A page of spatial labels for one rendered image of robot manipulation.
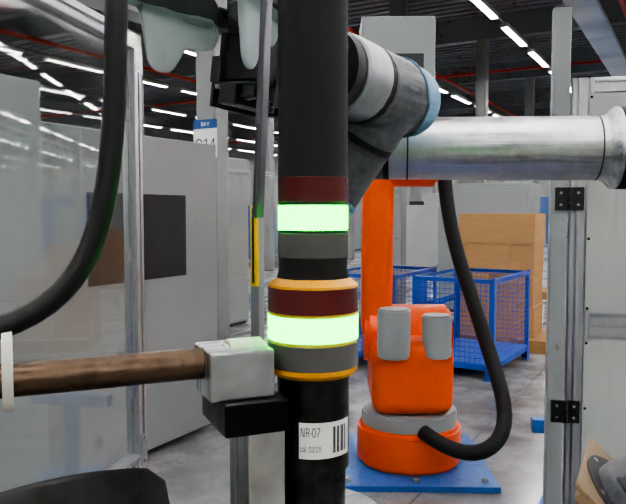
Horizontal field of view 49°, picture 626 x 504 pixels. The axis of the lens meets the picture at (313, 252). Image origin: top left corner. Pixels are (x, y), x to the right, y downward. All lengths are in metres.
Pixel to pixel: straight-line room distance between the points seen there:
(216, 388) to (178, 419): 4.68
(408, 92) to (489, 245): 7.73
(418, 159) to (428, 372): 3.48
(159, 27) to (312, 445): 0.34
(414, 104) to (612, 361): 1.60
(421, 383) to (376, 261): 0.80
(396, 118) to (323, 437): 0.42
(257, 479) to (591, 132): 0.62
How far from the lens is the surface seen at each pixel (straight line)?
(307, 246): 0.31
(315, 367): 0.32
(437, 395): 4.29
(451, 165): 0.83
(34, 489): 0.47
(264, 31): 0.34
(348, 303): 0.32
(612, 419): 2.25
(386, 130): 0.69
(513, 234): 8.31
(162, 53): 0.55
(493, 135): 0.83
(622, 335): 2.20
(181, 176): 4.83
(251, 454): 0.32
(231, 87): 0.55
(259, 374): 0.31
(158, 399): 4.79
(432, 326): 4.18
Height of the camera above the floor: 1.61
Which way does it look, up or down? 3 degrees down
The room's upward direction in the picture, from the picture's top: straight up
